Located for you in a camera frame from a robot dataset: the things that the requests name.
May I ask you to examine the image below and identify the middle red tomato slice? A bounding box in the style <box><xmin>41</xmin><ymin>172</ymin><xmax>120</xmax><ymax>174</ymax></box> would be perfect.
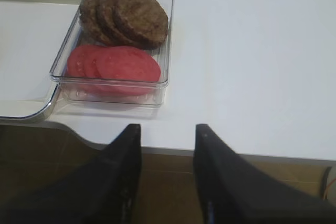
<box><xmin>84</xmin><ymin>45</ymin><xmax>110</xmax><ymax>79</ymax></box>

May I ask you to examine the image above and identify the red tomato slice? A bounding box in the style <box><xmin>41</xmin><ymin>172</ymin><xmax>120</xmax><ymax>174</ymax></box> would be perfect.
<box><xmin>84</xmin><ymin>45</ymin><xmax>110</xmax><ymax>79</ymax></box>
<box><xmin>67</xmin><ymin>45</ymin><xmax>91</xmax><ymax>77</ymax></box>
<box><xmin>96</xmin><ymin>46</ymin><xmax>161</xmax><ymax>82</ymax></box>

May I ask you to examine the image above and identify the back brown patty in container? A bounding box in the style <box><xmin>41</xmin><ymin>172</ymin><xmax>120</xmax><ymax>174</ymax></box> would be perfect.
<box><xmin>79</xmin><ymin>0</ymin><xmax>115</xmax><ymax>46</ymax></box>

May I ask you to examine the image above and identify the front red tomato slice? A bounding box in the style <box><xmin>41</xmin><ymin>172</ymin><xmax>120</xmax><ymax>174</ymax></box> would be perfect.
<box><xmin>96</xmin><ymin>46</ymin><xmax>161</xmax><ymax>82</ymax></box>

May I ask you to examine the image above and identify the brown patty in container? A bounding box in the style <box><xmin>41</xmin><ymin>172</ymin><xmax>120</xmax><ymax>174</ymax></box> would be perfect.
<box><xmin>97</xmin><ymin>0</ymin><xmax>134</xmax><ymax>46</ymax></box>
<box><xmin>79</xmin><ymin>0</ymin><xmax>115</xmax><ymax>46</ymax></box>
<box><xmin>113</xmin><ymin>0</ymin><xmax>169</xmax><ymax>49</ymax></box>

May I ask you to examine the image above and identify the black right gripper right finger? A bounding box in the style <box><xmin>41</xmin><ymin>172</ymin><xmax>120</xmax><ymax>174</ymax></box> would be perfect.
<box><xmin>193</xmin><ymin>124</ymin><xmax>335</xmax><ymax>223</ymax></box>

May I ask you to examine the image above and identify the clear patty tomato container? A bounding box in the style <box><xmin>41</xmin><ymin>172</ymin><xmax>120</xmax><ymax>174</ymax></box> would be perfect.
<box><xmin>50</xmin><ymin>0</ymin><xmax>174</xmax><ymax>106</ymax></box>

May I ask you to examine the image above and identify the middle brown patty in container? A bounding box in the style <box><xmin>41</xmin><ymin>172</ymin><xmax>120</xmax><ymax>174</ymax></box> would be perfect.
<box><xmin>97</xmin><ymin>0</ymin><xmax>134</xmax><ymax>46</ymax></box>

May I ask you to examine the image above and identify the front brown patty in container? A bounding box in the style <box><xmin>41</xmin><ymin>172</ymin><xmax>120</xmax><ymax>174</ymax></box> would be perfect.
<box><xmin>113</xmin><ymin>0</ymin><xmax>169</xmax><ymax>49</ymax></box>

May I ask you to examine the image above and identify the back red tomato slice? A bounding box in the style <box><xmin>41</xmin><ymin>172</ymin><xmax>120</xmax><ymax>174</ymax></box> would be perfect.
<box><xmin>67</xmin><ymin>45</ymin><xmax>91</xmax><ymax>77</ymax></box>

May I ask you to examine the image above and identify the white metal tray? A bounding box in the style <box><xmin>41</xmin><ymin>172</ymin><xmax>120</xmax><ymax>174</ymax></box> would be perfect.
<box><xmin>1</xmin><ymin>0</ymin><xmax>81</xmax><ymax>123</ymax></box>

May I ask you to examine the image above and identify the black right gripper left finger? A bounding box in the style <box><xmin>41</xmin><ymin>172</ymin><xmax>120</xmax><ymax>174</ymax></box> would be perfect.
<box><xmin>1</xmin><ymin>124</ymin><xmax>142</xmax><ymax>223</ymax></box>

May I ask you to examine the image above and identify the white paper tray liner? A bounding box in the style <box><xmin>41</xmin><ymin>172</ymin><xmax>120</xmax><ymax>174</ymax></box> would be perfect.
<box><xmin>1</xmin><ymin>1</ymin><xmax>78</xmax><ymax>101</ymax></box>

